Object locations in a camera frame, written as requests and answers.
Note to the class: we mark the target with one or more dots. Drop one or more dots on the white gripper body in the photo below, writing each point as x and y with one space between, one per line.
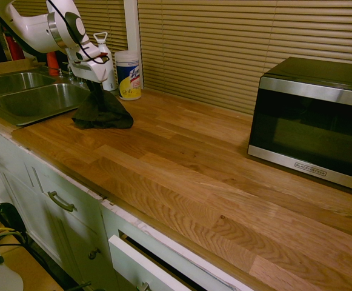
91 71

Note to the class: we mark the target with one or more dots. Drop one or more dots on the stainless steel sink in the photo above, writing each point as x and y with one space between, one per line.
39 98

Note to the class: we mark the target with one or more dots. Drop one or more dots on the round cabinet knob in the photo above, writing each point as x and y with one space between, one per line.
94 253

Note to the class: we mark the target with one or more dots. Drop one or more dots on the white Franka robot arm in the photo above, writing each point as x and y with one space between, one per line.
36 27

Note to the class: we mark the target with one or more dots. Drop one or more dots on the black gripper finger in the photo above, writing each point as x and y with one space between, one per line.
92 92
100 94

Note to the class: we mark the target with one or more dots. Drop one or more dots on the red fire extinguisher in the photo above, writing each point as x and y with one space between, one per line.
13 48

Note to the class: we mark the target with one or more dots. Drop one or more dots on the black steel microwave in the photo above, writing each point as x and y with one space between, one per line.
309 127

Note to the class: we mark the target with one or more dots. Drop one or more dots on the white kitchen cabinet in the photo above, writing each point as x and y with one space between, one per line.
42 188

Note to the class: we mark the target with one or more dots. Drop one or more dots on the disinfecting wipes canister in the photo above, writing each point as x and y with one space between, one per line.
128 77

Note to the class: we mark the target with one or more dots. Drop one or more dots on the orange soap bottle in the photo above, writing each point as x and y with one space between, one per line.
52 65

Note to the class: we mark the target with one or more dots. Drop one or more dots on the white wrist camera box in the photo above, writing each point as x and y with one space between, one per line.
88 54

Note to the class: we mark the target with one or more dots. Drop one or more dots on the chrome faucet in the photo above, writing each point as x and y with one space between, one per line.
72 77

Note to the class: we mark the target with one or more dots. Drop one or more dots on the narrow tan window blind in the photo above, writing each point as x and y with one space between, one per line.
109 18

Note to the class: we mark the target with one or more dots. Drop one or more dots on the white water bottle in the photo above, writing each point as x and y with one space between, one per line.
110 75

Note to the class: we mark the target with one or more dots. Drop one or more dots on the black metal stand frame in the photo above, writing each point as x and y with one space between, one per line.
9 209

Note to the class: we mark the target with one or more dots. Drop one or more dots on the dark green cloth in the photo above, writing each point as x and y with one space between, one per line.
103 113

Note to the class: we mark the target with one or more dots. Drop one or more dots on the white open drawer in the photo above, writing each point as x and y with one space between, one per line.
142 266

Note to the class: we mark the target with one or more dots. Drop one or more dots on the wide tan window blind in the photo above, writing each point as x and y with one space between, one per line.
239 45

